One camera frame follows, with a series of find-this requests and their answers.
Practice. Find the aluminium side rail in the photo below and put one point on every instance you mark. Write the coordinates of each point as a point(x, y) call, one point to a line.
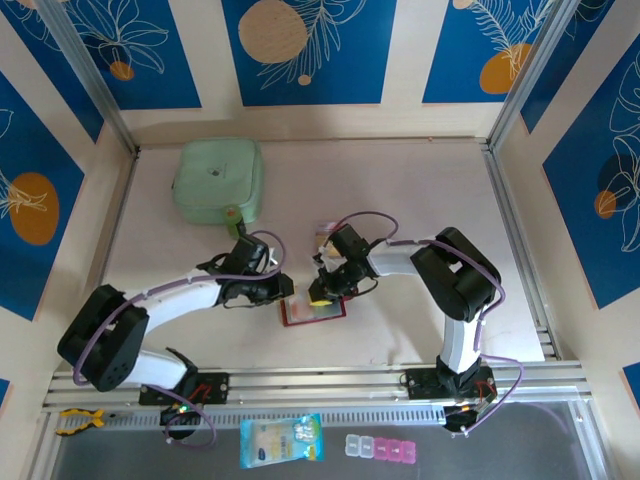
point(507, 210)
point(121, 200)

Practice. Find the mint green zip pouch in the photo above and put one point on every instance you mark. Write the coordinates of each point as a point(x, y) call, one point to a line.
point(215, 180)

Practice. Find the red card holder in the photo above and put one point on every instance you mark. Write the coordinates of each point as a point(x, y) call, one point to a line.
point(335, 312)

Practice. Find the aluminium frame post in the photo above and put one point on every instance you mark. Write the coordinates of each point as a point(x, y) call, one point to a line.
point(90, 75)
point(534, 75)

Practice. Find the aluminium mounting rail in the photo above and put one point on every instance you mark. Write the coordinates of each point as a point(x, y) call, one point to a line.
point(325, 382)

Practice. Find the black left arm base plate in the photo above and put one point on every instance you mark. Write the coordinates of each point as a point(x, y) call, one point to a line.
point(215, 387)

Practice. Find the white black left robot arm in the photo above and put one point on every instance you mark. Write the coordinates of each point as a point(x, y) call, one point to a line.
point(185, 300)

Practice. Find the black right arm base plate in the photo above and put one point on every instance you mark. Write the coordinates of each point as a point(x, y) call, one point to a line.
point(420, 385)

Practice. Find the blue wet wipes packet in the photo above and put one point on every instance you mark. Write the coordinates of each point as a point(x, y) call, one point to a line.
point(280, 442)

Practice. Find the white pink pill organiser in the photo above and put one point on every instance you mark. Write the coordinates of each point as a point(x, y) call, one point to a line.
point(380, 448)

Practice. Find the pale peach plastic card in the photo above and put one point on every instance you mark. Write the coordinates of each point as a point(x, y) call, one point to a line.
point(300, 310)

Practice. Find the black arm base electronics box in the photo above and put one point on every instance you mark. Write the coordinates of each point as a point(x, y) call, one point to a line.
point(180, 415)
point(470, 415)

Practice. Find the small green bottle orange cap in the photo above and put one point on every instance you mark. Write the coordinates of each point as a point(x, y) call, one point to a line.
point(234, 220)

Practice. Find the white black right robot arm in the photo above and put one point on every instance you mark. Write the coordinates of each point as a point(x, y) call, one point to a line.
point(395, 260)

